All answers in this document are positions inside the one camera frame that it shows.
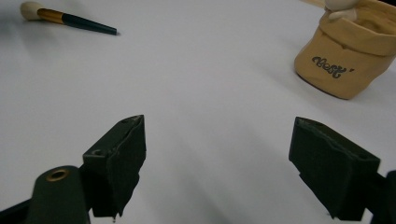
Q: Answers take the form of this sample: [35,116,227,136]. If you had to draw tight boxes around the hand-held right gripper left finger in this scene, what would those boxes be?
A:
[81,114,148,218]

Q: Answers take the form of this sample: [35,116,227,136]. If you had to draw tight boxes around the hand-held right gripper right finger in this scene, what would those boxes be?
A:
[288,116,381,222]

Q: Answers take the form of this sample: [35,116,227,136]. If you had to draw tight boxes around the tan fabric pouch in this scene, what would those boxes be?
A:
[293,0,396,101]

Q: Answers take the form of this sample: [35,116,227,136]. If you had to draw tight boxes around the makeup brush with dark handle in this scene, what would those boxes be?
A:
[20,1,119,36]

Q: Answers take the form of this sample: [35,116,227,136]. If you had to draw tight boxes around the cream plush toy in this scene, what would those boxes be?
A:
[324,0,362,22]

